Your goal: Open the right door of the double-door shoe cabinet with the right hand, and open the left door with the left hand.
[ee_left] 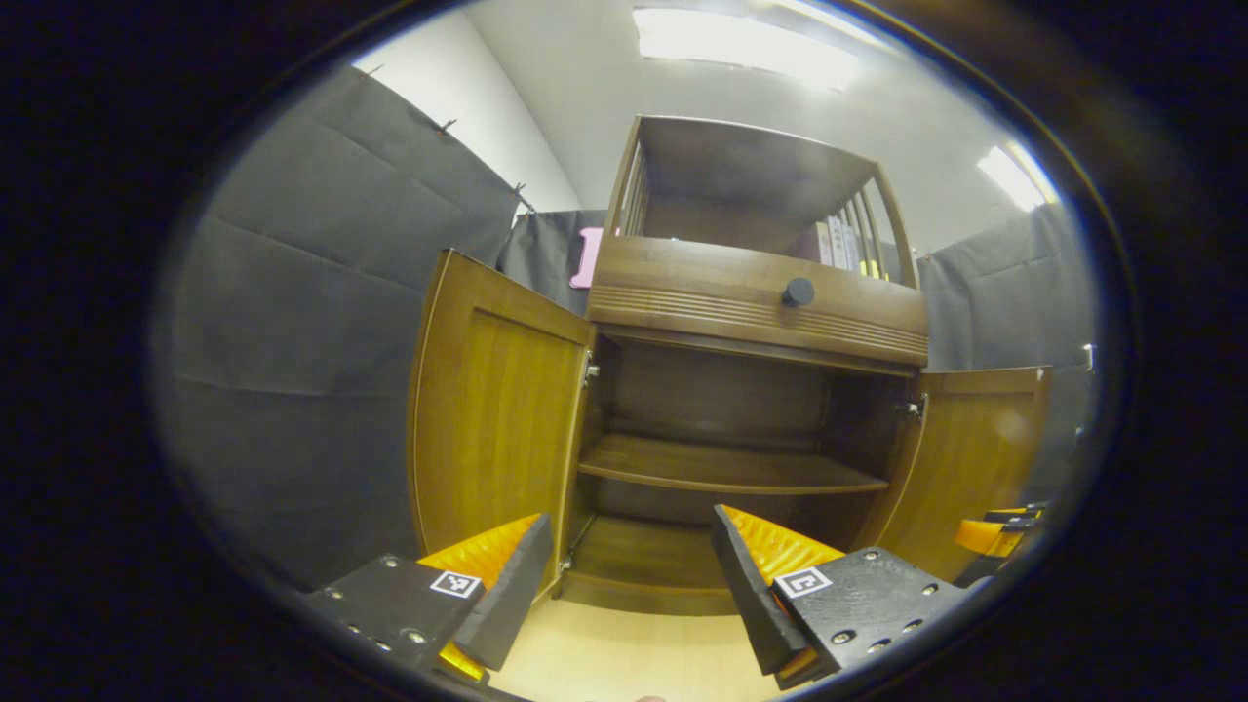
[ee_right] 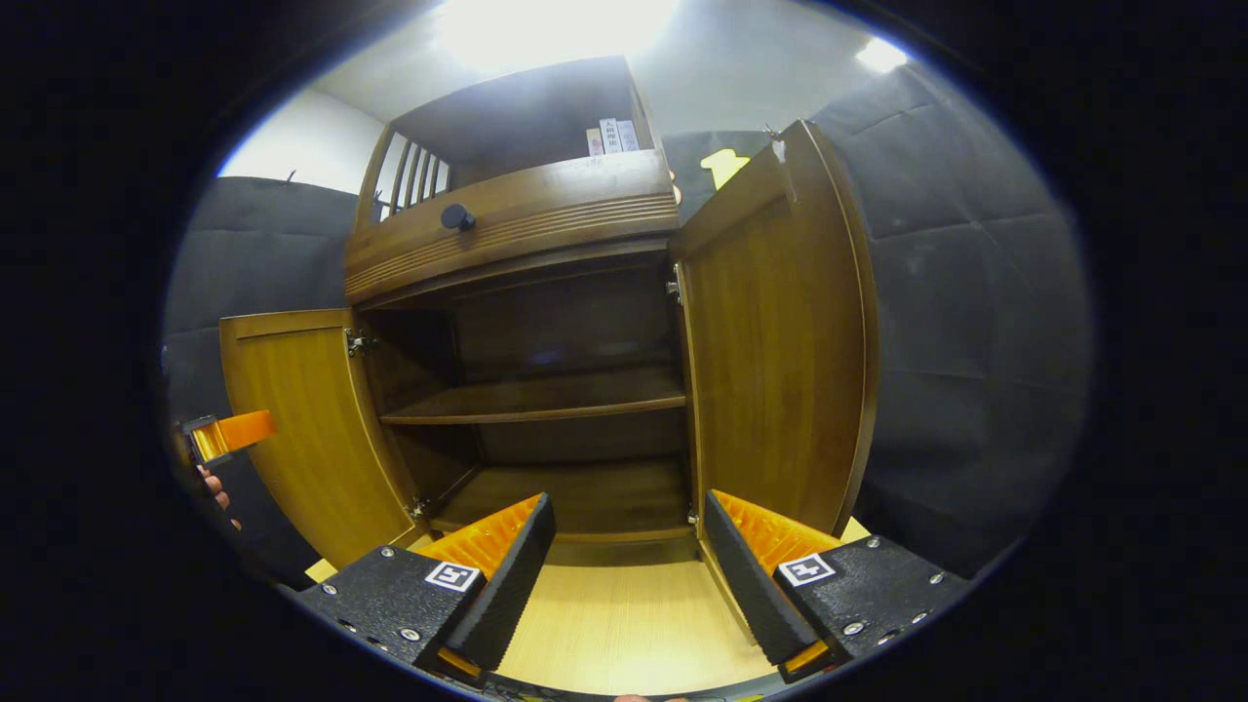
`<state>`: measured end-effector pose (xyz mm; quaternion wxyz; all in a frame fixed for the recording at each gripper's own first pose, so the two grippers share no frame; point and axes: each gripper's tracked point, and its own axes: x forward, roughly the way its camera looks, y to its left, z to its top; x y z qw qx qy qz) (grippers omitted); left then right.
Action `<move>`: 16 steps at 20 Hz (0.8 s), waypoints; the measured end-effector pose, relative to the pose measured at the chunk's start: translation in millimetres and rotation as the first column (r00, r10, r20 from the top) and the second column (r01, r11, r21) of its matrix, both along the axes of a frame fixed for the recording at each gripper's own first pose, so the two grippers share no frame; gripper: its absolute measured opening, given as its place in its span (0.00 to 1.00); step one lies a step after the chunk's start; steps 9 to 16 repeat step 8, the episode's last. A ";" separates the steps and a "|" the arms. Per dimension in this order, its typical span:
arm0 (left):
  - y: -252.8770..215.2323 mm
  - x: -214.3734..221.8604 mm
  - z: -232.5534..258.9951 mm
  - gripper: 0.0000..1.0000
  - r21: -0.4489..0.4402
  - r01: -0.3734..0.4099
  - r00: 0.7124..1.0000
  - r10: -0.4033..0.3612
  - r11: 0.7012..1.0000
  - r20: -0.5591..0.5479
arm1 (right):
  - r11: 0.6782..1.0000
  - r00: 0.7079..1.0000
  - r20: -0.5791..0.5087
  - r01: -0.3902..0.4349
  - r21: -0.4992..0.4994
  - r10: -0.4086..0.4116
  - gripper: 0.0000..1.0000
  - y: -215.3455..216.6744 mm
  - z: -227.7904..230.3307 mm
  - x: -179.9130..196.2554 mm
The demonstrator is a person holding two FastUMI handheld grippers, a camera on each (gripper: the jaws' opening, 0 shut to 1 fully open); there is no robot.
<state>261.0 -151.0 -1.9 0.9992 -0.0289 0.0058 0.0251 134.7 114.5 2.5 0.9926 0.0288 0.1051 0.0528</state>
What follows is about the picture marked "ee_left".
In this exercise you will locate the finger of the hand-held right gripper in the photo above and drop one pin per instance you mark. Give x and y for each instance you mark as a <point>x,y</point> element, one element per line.
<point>980,536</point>

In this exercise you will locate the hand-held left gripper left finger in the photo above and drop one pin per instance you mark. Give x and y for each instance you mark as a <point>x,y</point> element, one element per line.
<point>507,604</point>

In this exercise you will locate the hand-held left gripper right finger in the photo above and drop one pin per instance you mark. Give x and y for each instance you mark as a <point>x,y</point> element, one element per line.
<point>756,595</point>

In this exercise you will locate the wooden cabinet door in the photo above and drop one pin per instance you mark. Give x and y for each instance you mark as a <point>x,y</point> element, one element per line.
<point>975,458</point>
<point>497,419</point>

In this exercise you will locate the wooden double-door shoe cabinet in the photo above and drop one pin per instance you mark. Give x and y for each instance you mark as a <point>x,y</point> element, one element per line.
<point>721,400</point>

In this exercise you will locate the wooden inner cabinet shelf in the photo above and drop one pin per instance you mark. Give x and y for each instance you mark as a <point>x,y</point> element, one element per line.
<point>721,466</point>

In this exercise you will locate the metal door hinge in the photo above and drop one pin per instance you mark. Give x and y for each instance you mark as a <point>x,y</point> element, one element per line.
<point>591,370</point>
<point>914,408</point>

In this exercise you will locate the small ceiling light panel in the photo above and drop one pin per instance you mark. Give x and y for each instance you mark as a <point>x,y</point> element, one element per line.
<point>1014,180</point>

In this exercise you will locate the yellow book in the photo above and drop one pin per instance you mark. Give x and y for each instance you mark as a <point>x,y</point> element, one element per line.
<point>871,268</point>

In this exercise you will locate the black round drawer knob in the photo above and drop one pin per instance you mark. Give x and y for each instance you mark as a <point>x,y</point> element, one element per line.
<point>799,292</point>

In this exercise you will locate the wooden grooved drawer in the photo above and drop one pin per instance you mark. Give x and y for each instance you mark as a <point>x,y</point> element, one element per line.
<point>702,292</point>

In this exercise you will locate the long ceiling light panel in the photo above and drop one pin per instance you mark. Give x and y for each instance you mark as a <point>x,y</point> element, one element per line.
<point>746,47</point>

